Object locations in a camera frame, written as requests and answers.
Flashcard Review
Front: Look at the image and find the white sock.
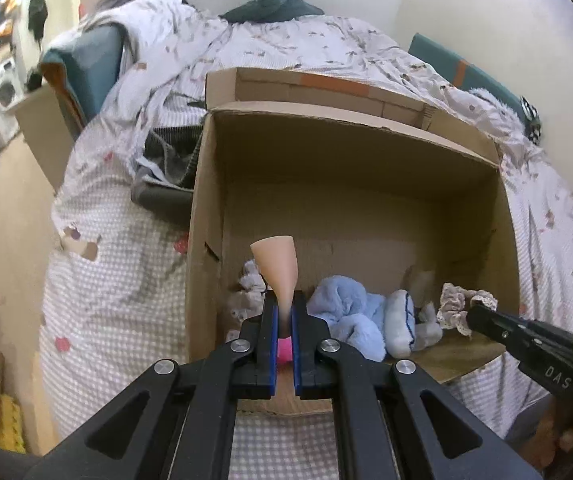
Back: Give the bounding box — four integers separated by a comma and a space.
383, 289, 443, 359

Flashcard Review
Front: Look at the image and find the brown cardboard box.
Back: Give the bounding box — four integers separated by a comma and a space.
186, 67, 520, 361

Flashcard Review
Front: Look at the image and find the person right hand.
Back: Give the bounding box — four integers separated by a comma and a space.
517, 399, 573, 472

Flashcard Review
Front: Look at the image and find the checkered dog print bedspread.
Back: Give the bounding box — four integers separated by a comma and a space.
39, 0, 573, 480

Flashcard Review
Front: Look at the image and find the beige lace scrunchie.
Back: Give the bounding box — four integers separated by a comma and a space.
436, 283, 498, 338

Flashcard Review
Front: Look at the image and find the teal cushion on bed edge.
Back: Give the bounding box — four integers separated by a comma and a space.
38, 24, 125, 139

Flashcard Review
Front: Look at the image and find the teal pillow orange stripe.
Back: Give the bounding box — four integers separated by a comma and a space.
408, 32, 537, 122

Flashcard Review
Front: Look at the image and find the black white checkered cloth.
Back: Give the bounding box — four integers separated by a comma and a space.
521, 96, 542, 145

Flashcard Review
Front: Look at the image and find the beige wooden side table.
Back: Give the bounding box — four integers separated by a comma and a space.
11, 84, 74, 191

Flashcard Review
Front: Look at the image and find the white washing machine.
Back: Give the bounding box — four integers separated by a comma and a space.
0, 58, 24, 148

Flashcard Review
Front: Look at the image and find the dark grey garment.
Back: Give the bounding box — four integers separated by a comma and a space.
131, 125, 203, 231

